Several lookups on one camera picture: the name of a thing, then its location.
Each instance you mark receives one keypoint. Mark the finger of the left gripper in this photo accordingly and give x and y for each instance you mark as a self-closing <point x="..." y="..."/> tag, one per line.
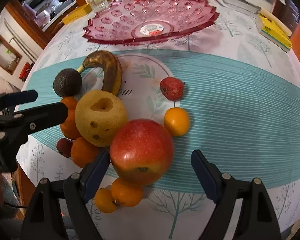
<point x="17" y="98"/>
<point x="42" y="117"/>

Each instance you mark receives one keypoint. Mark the brown spotted banana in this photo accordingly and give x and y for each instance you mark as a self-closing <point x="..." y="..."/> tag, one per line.
<point x="112" y="70"/>

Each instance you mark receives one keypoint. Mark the pink glass fruit bowl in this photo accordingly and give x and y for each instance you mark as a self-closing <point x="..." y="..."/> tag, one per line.
<point x="149" y="21"/>

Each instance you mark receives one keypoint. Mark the tree print tablecloth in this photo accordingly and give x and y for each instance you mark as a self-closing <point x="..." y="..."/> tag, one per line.
<point x="165" y="214"/>

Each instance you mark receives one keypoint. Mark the red yellow apple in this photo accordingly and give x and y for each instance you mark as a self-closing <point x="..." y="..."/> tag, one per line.
<point x="142" y="151"/>

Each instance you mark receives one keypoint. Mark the orange plate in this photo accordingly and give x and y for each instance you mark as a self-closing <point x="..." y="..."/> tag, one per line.
<point x="83" y="152"/>

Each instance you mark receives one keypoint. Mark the small orange right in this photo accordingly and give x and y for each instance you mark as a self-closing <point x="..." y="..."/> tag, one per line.
<point x="177" y="121"/>

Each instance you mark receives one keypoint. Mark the red lychee right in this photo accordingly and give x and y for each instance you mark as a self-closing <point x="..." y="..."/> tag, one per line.
<point x="172" y="88"/>

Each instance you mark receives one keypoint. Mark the dark avocado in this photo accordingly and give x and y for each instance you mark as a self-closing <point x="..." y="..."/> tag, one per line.
<point x="68" y="82"/>

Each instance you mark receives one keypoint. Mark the small yellow orange front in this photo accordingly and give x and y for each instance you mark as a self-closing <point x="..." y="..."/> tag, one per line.
<point x="104" y="201"/>

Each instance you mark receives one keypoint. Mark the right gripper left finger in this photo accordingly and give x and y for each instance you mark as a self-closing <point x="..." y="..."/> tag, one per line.
<point x="93" y="174"/>

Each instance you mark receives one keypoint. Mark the yellow flat box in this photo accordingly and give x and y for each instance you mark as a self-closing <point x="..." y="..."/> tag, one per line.
<point x="77" y="13"/>

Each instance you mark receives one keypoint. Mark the clear glass cup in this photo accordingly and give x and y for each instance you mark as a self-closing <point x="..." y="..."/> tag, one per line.
<point x="98" y="5"/>

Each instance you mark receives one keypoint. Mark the yellow pear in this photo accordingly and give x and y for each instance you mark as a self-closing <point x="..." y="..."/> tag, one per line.
<point x="98" y="116"/>

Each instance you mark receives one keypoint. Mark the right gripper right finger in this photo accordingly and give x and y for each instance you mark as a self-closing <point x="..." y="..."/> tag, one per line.
<point x="208" y="175"/>

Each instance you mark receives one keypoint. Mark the yellow tissue box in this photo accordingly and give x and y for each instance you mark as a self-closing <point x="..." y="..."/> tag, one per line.
<point x="273" y="29"/>

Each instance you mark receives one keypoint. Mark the orange with stem front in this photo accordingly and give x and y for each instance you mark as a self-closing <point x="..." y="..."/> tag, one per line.
<point x="125" y="193"/>

